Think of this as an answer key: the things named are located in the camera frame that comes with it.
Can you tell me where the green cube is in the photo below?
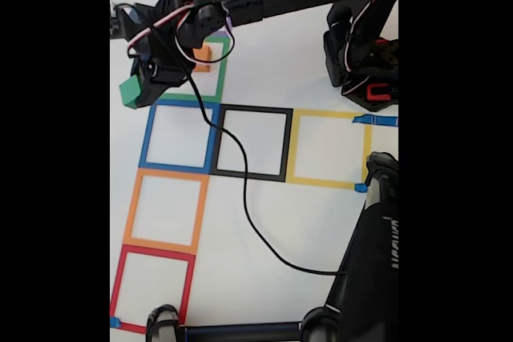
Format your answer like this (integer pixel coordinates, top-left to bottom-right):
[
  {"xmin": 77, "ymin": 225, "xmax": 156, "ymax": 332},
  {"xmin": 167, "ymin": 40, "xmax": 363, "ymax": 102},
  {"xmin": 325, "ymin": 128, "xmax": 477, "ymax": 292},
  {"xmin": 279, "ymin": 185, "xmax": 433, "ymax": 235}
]
[{"xmin": 119, "ymin": 74, "xmax": 143, "ymax": 107}]

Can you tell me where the orange cube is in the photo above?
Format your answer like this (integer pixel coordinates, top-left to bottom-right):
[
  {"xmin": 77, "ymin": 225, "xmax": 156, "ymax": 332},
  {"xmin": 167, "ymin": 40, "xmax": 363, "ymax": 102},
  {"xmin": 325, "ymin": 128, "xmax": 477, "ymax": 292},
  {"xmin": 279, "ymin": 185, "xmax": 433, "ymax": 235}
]
[{"xmin": 191, "ymin": 46, "xmax": 212, "ymax": 74}]

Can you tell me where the blue tape strip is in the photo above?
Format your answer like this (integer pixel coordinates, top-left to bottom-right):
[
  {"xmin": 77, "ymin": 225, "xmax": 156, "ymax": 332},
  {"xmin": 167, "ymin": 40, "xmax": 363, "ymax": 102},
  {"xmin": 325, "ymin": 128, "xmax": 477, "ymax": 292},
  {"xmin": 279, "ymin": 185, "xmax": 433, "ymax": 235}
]
[{"xmin": 352, "ymin": 115, "xmax": 399, "ymax": 127}]

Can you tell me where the black tripod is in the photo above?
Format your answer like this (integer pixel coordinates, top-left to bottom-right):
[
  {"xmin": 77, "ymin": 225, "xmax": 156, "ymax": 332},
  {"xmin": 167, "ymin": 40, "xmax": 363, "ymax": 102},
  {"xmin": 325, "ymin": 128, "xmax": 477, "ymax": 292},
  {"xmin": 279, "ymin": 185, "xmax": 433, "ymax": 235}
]
[{"xmin": 145, "ymin": 151, "xmax": 399, "ymax": 342}]

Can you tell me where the purple square frame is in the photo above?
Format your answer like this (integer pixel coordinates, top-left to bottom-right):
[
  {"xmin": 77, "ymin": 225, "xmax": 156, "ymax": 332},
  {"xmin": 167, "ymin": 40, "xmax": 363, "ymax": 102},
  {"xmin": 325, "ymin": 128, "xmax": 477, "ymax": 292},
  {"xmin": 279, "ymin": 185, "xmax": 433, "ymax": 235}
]
[{"xmin": 216, "ymin": 15, "xmax": 234, "ymax": 38}]

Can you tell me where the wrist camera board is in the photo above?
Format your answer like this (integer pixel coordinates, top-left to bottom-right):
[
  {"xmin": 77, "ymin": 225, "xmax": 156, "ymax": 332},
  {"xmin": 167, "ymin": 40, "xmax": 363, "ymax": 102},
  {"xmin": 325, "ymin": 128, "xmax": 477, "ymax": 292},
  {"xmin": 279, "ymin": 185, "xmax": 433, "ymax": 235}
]
[{"xmin": 110, "ymin": 2, "xmax": 135, "ymax": 41}]

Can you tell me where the blue square frame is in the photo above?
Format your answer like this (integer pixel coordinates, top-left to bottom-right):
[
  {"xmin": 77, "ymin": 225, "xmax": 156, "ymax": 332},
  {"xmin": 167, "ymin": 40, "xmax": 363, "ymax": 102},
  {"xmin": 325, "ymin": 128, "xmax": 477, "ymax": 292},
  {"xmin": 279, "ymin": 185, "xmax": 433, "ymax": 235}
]
[{"xmin": 138, "ymin": 99, "xmax": 221, "ymax": 175}]

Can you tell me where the black square frame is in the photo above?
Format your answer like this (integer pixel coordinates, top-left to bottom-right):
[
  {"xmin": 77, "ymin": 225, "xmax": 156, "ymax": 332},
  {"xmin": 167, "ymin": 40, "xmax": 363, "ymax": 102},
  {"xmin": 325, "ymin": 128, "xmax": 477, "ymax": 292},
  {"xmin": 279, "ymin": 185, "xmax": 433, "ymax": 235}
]
[{"xmin": 208, "ymin": 103, "xmax": 294, "ymax": 183}]

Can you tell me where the black cable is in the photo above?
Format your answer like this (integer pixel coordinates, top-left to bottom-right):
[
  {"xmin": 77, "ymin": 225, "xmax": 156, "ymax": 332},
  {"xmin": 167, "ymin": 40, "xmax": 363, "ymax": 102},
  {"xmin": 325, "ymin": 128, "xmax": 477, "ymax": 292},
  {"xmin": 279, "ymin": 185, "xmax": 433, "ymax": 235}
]
[{"xmin": 127, "ymin": 25, "xmax": 349, "ymax": 277}]

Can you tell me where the orange square frame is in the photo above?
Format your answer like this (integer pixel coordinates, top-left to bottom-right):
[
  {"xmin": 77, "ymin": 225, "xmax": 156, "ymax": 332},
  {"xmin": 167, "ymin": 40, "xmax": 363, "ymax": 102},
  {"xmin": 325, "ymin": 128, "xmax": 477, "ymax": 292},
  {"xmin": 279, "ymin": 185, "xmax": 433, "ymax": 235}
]
[{"xmin": 123, "ymin": 167, "xmax": 210, "ymax": 255}]

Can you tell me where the red square frame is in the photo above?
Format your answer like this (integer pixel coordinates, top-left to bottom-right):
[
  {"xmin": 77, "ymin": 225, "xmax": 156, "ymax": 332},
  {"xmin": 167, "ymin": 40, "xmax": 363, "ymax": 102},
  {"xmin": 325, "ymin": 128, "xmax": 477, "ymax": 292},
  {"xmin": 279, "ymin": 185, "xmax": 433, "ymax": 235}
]
[{"xmin": 110, "ymin": 243, "xmax": 196, "ymax": 335}]

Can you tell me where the yellow square frame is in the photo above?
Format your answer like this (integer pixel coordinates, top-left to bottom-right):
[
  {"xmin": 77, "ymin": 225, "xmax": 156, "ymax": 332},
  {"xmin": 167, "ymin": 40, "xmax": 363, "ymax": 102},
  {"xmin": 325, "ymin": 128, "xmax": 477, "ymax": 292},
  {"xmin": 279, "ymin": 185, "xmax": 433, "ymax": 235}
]
[{"xmin": 286, "ymin": 108, "xmax": 373, "ymax": 191}]

